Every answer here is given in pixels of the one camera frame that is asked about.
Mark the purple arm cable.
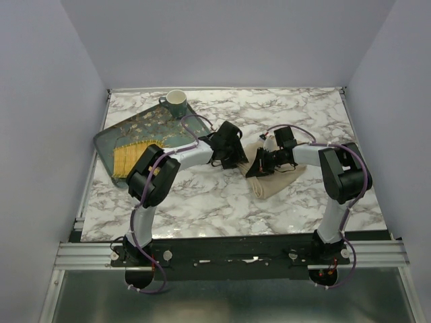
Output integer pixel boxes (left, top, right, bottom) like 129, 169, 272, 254
265, 124, 367, 290
126, 114, 218, 296

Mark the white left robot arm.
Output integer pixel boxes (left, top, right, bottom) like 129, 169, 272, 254
123, 121, 248, 266

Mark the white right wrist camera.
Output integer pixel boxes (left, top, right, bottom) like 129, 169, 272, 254
259, 134, 278, 152

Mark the green floral tray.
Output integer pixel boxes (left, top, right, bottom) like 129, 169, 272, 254
93, 104, 195, 188

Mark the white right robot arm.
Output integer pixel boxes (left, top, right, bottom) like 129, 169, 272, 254
246, 124, 372, 264

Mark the beige cloth napkin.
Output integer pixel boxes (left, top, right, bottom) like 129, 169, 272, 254
238, 141, 306, 199

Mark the green ceramic mug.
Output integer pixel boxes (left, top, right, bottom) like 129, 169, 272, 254
158, 89, 188, 119

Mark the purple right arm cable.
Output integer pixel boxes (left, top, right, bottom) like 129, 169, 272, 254
265, 124, 367, 290

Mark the yellow bamboo mat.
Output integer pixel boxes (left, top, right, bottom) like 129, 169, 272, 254
112, 140, 163, 178

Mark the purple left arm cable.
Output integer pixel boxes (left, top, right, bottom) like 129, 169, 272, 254
126, 114, 218, 296

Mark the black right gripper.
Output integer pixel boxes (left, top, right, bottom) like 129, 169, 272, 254
247, 147, 286, 178

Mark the black metal base rail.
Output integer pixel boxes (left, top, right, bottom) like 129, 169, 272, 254
110, 233, 350, 288

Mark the silver aluminium frame rail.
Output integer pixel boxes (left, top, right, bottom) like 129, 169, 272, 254
42, 88, 425, 322

